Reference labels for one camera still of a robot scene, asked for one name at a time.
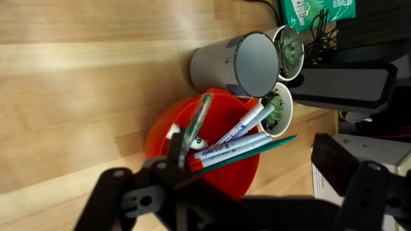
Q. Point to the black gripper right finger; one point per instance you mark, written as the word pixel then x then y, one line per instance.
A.
pixel 364 193

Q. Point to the orange plastic bowl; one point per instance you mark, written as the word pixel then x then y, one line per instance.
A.
pixel 223 120

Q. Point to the grey-blue marker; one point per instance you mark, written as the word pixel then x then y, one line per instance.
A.
pixel 263 116

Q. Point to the grey cylindrical can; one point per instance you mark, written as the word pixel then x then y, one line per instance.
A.
pixel 253 64

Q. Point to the fat white marker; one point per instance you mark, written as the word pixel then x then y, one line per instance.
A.
pixel 200 143

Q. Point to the clear marker green cap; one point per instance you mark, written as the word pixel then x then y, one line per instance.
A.
pixel 196 122

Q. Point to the light blue marker red cap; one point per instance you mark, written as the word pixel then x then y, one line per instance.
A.
pixel 233 145
pixel 240 153

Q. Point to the large white succulent pot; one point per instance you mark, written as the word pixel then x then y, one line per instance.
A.
pixel 290 49

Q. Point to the thin green pen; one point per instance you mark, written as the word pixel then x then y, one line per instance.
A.
pixel 265 149

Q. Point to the black speaker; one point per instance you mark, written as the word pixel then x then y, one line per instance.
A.
pixel 342 88
pixel 377 30

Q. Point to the green wipes package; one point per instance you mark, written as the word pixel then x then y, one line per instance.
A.
pixel 317 11

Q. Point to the small white succulent pot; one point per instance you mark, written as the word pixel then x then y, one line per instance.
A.
pixel 281 113

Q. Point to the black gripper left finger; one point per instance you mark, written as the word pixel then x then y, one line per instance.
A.
pixel 111 200

